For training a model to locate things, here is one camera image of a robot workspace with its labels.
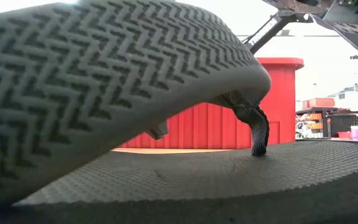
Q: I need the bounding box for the black flip-flop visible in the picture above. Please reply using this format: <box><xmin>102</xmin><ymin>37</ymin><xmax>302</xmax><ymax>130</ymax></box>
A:
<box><xmin>0</xmin><ymin>0</ymin><xmax>358</xmax><ymax>224</ymax></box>

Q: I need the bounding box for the black shelf unit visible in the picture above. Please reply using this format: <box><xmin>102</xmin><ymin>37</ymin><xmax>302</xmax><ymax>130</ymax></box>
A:
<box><xmin>295</xmin><ymin>107</ymin><xmax>358</xmax><ymax>141</ymax></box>

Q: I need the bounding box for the red storage box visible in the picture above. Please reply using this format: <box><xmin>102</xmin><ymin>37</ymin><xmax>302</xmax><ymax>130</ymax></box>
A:
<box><xmin>302</xmin><ymin>97</ymin><xmax>336</xmax><ymax>109</ymax></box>

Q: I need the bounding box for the red plastic bin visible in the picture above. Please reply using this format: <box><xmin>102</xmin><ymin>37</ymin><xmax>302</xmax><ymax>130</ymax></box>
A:
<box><xmin>116</xmin><ymin>57</ymin><xmax>305</xmax><ymax>149</ymax></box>

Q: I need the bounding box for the black pegboard panel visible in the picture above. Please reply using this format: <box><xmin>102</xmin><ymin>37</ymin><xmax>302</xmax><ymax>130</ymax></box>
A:
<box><xmin>330</xmin><ymin>111</ymin><xmax>358</xmax><ymax>138</ymax></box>

